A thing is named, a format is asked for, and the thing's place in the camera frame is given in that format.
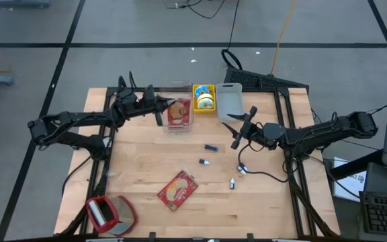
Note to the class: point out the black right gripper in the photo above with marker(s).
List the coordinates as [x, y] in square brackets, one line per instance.
[250, 132]

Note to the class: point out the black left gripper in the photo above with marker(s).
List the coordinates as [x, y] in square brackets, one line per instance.
[146, 106]

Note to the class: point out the red plastic-wrapped packet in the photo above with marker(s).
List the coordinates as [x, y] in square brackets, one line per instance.
[180, 112]
[177, 190]

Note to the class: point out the dark blue marker pen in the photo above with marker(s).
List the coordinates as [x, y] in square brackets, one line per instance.
[211, 148]

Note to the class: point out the blue and white tape roll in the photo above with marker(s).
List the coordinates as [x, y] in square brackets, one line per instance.
[199, 88]

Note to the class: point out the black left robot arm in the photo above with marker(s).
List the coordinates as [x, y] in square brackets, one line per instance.
[72, 117]

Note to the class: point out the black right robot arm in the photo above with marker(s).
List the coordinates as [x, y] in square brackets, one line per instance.
[324, 129]

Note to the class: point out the clear plastic bin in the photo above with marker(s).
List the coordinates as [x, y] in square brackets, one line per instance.
[180, 90]

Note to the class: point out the white plastic bin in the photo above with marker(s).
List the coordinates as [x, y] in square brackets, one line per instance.
[228, 101]

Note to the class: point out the yellow plastic basket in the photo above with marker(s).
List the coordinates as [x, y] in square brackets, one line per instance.
[204, 111]

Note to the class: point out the black perforated panel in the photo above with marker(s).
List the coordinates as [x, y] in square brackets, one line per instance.
[257, 80]

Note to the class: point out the red mesh desk organizer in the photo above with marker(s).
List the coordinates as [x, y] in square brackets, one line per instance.
[123, 211]

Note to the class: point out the silver cylinder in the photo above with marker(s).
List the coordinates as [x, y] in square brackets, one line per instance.
[97, 212]

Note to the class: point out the dark desk bar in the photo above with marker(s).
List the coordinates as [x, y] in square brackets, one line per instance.
[354, 166]

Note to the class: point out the white paper sheet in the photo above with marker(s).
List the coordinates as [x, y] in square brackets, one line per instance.
[351, 185]

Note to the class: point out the black keyboard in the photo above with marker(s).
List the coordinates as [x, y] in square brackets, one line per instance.
[386, 213]

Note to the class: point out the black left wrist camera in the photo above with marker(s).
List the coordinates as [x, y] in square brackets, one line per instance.
[128, 97]

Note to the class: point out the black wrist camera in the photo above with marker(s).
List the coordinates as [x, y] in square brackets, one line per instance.
[128, 97]
[273, 131]

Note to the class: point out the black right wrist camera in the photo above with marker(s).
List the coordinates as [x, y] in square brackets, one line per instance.
[273, 131]

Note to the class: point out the black aluminium table frame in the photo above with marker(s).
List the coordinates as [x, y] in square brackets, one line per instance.
[281, 91]

